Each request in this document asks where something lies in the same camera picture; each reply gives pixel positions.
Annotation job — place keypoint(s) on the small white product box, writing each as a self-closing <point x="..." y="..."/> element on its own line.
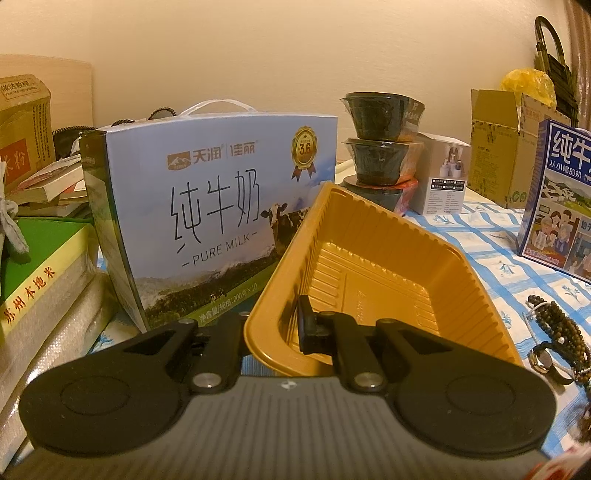
<point x="448" y="184"/>

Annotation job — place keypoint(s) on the dark blue milk carton box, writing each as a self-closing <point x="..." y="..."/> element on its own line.
<point x="563" y="207"/>

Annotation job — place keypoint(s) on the open brown cardboard box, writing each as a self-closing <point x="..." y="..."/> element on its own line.
<point x="498" y="157"/>

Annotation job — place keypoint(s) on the black wristwatch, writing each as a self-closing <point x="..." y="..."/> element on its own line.
<point x="542" y="359"/>

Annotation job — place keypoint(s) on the yellow plastic bag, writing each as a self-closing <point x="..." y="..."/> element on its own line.
<point x="526" y="83"/>

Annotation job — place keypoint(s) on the yellow plastic tray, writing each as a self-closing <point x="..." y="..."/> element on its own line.
<point x="369" y="258"/>

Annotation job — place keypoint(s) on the stack of worn books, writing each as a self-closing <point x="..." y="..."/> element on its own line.
<point x="51" y="184"/>

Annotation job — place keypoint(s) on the black instant food bowl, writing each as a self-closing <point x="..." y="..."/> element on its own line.
<point x="383" y="198"/>
<point x="374" y="161"/>
<point x="374" y="115"/>

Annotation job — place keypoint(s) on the brown paper flour sack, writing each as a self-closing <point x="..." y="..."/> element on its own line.
<point x="23" y="129"/>

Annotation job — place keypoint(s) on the light blue milk carton box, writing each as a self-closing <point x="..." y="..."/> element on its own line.
<point x="207" y="194"/>

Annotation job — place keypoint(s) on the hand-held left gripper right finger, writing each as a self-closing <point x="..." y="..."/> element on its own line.
<point x="305" y="323"/>

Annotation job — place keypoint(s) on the dark metal folding frame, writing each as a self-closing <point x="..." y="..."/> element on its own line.
<point x="561" y="78"/>

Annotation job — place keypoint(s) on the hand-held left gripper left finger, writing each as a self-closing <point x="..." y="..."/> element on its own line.
<point x="217" y="341"/>

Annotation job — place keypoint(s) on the grey cloth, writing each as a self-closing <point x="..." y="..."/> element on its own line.
<point x="11" y="230"/>

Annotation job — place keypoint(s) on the green label rice pack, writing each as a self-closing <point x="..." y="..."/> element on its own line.
<point x="37" y="258"/>

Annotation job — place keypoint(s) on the white woven rice sack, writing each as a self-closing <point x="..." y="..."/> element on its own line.
<point x="46" y="360"/>

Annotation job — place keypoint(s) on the blue checked tablecloth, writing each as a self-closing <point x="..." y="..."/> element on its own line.
<point x="489" y="258"/>

